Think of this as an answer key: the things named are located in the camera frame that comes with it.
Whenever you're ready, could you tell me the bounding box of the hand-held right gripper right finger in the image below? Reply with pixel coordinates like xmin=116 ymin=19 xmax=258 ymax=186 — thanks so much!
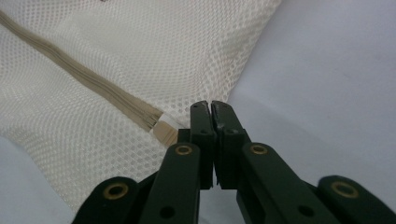
xmin=210 ymin=100 xmax=252 ymax=190

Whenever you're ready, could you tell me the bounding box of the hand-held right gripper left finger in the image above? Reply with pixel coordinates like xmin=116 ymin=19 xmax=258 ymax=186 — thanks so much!
xmin=177 ymin=100 xmax=218 ymax=190

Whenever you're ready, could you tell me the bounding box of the white mesh laundry bag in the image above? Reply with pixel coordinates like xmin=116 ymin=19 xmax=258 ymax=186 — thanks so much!
xmin=0 ymin=0 xmax=284 ymax=214

